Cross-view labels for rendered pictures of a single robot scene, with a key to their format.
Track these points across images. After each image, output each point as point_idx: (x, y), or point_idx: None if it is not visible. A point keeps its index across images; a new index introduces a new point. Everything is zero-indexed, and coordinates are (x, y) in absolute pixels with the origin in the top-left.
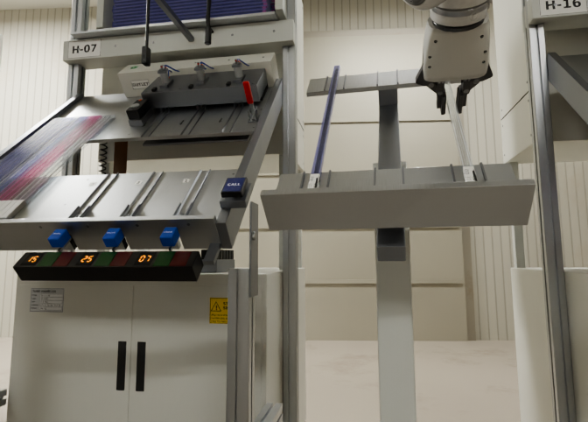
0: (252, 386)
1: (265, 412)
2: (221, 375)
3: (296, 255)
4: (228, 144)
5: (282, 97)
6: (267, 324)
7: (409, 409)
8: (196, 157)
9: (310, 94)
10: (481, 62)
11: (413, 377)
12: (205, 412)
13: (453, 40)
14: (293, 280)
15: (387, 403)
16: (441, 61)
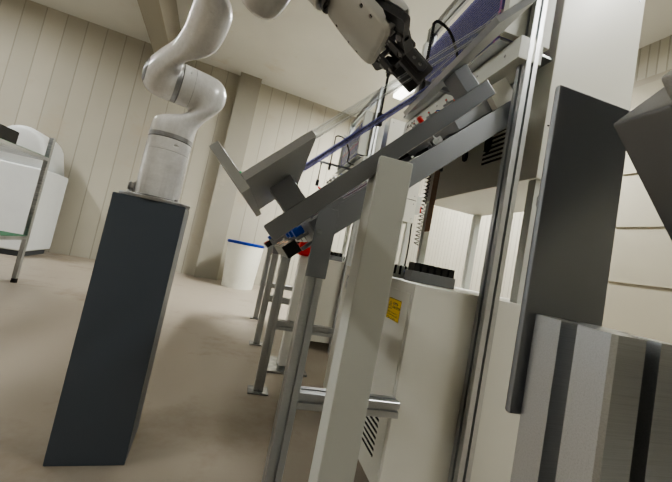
0: (303, 343)
1: (371, 395)
2: (382, 359)
3: (490, 281)
4: (490, 177)
5: (506, 120)
6: (409, 328)
7: (329, 409)
8: (469, 191)
9: (405, 113)
10: (369, 18)
11: (336, 379)
12: (372, 384)
13: (338, 15)
14: (483, 307)
15: (326, 395)
16: (353, 40)
